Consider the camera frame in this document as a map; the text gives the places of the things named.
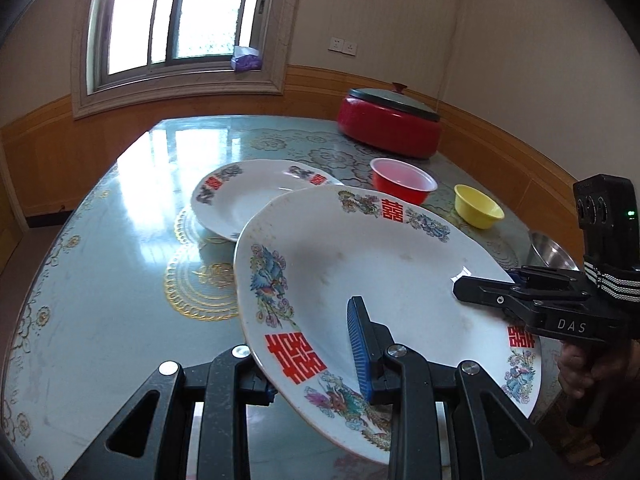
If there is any yellow plastic bowl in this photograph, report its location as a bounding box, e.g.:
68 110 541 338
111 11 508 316
454 184 505 230

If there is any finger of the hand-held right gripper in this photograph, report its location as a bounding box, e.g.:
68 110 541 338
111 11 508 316
452 276 541 311
506 266 586 291

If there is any stainless steel bowl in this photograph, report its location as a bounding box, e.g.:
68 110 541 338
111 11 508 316
527 230 583 273

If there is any grey pot lid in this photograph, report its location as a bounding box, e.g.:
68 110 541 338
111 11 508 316
347 82 442 122

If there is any person's right hand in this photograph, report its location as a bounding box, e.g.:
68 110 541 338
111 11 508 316
557 341 595 396

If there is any window with pale frame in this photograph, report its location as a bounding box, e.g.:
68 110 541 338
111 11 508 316
70 0 306 121

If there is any white dragon print plate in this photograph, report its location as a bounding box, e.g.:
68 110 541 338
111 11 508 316
233 185 543 466
190 159 343 243

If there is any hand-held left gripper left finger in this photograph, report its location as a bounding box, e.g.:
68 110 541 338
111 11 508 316
62 344 278 480

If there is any red plastic bowl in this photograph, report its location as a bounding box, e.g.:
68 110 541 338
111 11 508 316
370 157 438 206

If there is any red electric pot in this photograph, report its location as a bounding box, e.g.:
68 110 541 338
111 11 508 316
336 95 444 158

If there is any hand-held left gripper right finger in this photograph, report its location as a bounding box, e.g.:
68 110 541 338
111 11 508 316
346 296 576 480

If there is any purple tissue pack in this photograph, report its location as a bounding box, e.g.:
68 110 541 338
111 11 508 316
231 46 263 72

